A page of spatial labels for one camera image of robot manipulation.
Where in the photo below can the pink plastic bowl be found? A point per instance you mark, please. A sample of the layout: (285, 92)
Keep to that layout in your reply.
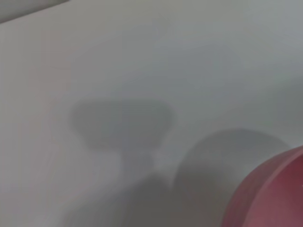
(272, 194)

